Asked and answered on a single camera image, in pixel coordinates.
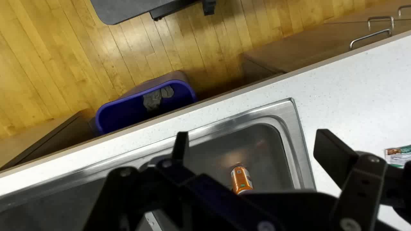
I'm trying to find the orange drink can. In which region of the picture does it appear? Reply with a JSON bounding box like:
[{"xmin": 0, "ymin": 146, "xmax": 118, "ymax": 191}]
[{"xmin": 231, "ymin": 165, "xmax": 253, "ymax": 195}]

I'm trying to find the green snack packet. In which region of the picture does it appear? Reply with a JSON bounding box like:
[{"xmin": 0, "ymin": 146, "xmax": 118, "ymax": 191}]
[{"xmin": 384, "ymin": 145, "xmax": 411, "ymax": 168}]

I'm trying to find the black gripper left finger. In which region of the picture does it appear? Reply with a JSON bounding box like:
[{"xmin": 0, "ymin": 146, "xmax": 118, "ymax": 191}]
[{"xmin": 84, "ymin": 132, "xmax": 283, "ymax": 231}]

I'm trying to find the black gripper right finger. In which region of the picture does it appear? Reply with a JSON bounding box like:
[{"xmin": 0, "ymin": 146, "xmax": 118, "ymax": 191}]
[{"xmin": 314, "ymin": 128, "xmax": 411, "ymax": 231}]

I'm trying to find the blue recycling bin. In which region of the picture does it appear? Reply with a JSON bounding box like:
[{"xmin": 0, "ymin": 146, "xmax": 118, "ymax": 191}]
[{"xmin": 94, "ymin": 70, "xmax": 197, "ymax": 133}]

